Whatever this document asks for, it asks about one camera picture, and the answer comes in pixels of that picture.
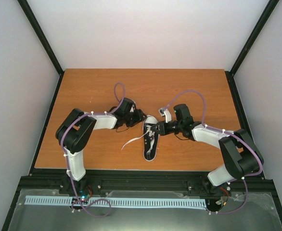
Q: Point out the black aluminium frame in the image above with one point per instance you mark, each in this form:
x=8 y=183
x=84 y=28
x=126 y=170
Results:
x=137 y=180

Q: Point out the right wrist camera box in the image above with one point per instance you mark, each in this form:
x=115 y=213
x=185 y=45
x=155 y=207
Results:
x=164 y=112

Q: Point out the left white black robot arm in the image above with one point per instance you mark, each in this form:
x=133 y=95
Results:
x=74 y=133

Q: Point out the small electronics board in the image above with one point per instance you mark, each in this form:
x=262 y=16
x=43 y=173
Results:
x=86 y=194

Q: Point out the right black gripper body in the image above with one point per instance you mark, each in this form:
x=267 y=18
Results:
x=168 y=130

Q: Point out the light blue slotted cable duct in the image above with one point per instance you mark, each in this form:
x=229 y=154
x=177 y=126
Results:
x=117 y=202

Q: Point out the black white canvas sneaker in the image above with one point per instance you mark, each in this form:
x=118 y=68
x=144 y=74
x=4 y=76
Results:
x=150 y=138

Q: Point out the white shoelace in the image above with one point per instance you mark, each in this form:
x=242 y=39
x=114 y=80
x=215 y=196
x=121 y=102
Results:
x=132 y=140

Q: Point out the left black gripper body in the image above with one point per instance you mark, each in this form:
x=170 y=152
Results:
x=132 y=120

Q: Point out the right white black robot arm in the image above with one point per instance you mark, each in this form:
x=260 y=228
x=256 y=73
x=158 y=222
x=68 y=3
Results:
x=240 y=155

